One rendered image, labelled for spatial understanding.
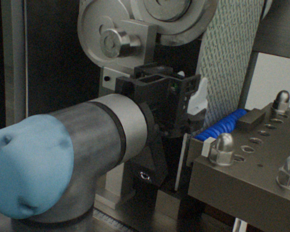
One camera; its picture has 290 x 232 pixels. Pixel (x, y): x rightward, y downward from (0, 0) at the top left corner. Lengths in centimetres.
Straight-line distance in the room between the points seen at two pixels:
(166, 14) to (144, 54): 6
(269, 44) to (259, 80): 248
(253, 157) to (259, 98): 277
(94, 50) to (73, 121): 34
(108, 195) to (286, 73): 274
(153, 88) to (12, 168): 18
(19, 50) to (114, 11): 28
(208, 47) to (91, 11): 22
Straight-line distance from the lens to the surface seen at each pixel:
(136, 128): 36
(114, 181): 63
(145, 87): 38
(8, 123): 92
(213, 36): 56
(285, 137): 69
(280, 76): 326
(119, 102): 36
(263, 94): 333
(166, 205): 62
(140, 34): 54
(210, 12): 52
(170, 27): 54
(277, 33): 83
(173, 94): 43
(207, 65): 56
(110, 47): 50
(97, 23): 63
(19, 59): 82
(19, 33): 81
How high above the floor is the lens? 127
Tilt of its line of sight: 22 degrees down
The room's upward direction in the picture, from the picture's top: 8 degrees clockwise
